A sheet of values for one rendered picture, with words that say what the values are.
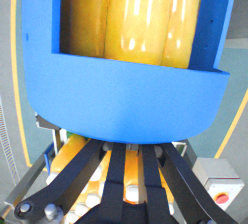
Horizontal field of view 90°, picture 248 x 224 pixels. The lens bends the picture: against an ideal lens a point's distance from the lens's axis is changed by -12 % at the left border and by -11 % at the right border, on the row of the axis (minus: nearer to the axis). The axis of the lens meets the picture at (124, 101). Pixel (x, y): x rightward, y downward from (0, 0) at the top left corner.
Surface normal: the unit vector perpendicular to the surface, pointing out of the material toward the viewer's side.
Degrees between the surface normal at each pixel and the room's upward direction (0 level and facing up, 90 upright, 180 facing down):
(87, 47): 4
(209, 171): 90
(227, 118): 0
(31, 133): 0
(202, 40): 75
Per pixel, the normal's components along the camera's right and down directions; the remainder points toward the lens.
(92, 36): 0.15, 0.37
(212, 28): -0.99, -0.09
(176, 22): -0.10, 0.34
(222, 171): 0.12, -0.93
